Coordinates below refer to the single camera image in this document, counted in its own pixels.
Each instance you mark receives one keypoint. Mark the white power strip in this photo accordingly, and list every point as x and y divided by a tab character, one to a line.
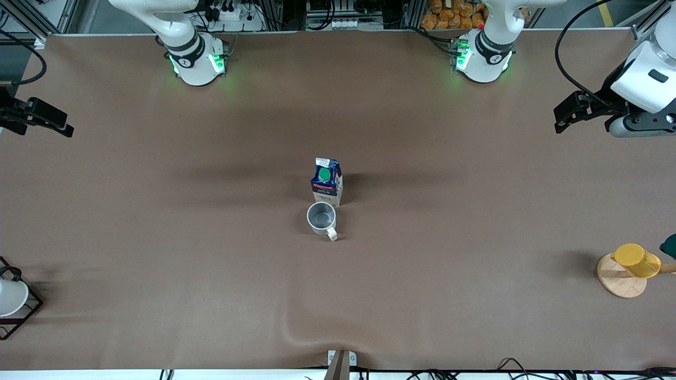
240	21

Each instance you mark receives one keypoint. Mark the white mug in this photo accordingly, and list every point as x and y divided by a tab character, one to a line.
321	216

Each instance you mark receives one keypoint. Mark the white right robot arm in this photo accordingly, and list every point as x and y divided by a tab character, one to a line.
195	58

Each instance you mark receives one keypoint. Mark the grey metal table bracket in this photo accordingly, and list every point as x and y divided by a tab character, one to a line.
340	364

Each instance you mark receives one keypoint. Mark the orange bread rolls pile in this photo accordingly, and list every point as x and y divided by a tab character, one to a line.
454	16

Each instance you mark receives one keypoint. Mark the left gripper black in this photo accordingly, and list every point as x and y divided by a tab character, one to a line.
609	96

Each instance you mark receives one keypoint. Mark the aluminium frame strut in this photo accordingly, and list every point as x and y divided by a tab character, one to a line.
31	24
649	21

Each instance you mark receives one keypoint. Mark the white bowl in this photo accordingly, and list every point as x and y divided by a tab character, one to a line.
10	298

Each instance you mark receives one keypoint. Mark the yellow cup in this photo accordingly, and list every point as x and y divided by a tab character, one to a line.
636	261

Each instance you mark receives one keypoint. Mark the blue white Pascal milk carton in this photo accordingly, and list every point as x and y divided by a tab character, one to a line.
327	184

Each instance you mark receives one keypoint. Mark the brown table cover cloth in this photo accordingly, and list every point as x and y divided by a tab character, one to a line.
158	211

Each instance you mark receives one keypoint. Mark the dark green cup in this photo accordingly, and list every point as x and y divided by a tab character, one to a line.
669	247

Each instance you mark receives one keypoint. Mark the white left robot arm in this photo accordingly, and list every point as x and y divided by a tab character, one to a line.
486	58

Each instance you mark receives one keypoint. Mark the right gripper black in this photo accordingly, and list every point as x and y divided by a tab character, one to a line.
10	113

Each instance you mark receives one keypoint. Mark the wooden mug stand round base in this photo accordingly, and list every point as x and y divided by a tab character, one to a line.
623	285

